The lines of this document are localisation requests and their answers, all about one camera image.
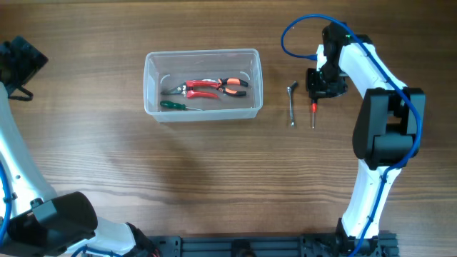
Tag orange black needle-nose pliers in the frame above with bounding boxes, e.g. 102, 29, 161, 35
203, 78, 248, 97

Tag green handled screwdriver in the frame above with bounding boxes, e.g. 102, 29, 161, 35
160, 101, 200, 111

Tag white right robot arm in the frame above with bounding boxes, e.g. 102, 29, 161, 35
306, 21, 426, 256

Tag red handled pruning shears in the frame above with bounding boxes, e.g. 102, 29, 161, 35
161, 80, 219, 99

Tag clear plastic container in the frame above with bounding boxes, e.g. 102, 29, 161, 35
144, 49, 263, 123

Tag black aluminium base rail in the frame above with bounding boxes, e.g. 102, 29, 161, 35
146, 233, 397, 257

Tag silver hex wrench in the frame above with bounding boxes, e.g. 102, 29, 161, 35
287, 81, 298, 127

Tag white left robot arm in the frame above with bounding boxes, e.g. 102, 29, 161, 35
1, 36, 161, 257

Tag black red screwdriver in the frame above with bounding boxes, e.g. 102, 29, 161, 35
311, 99, 318, 129

